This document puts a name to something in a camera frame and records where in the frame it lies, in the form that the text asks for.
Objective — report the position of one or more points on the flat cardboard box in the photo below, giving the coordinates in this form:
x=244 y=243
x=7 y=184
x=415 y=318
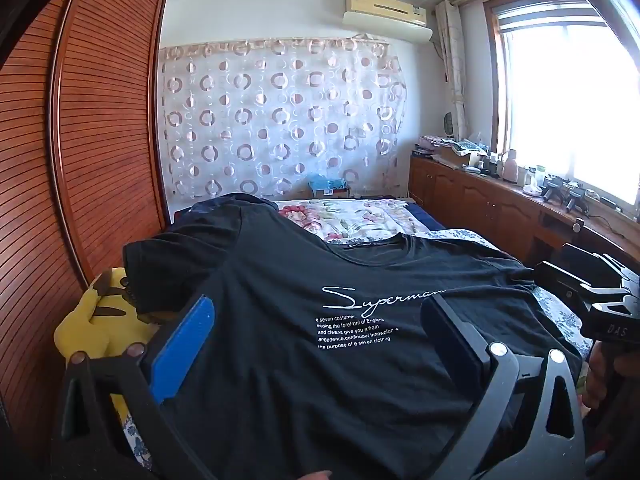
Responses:
x=450 y=157

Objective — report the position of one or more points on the wall air conditioner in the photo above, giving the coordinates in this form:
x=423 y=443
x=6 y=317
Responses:
x=385 y=10

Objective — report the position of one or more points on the person's left hand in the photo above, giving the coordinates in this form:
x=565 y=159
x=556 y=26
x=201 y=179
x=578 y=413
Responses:
x=315 y=476

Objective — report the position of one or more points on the sheer circle-pattern curtain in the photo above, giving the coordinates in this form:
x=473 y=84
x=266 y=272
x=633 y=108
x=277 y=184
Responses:
x=280 y=110

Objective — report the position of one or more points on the long wooden cabinet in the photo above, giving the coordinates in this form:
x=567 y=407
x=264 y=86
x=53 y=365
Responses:
x=470 y=200

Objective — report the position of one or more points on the wooden slatted wardrobe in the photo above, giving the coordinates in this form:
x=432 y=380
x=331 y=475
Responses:
x=100 y=135

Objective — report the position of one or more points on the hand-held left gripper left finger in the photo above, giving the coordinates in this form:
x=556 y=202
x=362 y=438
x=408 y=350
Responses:
x=185 y=345

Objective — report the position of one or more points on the person's right hand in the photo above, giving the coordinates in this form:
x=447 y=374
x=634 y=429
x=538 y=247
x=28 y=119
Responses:
x=597 y=375

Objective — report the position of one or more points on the white cup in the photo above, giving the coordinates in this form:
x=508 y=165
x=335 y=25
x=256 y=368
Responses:
x=523 y=176

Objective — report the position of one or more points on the black tools on cabinet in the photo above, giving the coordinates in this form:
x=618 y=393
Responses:
x=565 y=192

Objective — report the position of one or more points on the pink floral bedsheet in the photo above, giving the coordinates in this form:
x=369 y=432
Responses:
x=350 y=217

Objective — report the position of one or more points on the yellow plush toy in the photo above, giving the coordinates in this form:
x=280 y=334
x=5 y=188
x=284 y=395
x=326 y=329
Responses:
x=85 y=325

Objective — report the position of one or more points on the pile of pink items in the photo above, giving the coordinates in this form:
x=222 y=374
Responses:
x=426 y=146

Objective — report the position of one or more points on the small dark desk fan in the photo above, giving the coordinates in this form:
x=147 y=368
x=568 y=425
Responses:
x=451 y=125

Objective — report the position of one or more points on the white plastic bottle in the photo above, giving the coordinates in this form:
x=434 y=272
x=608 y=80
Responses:
x=510 y=165

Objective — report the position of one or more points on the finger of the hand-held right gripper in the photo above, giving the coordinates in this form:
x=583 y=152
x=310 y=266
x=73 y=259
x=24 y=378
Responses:
x=560 y=280
x=590 y=262

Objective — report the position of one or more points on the navy blue garment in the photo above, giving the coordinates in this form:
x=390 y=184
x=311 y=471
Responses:
x=215 y=215

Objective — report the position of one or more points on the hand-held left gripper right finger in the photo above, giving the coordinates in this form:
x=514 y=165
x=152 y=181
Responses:
x=450 y=340

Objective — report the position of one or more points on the blue plastic bag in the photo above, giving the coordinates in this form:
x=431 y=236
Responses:
x=325 y=182

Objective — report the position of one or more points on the black printed t-shirt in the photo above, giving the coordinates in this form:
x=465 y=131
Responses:
x=300 y=360

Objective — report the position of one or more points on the patterned window curtain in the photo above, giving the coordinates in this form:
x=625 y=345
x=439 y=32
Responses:
x=452 y=60

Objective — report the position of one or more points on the clutter on cabinet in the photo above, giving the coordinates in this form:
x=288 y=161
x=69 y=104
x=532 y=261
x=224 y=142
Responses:
x=469 y=146

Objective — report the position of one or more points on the wooden-framed window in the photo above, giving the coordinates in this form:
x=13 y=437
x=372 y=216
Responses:
x=550 y=100

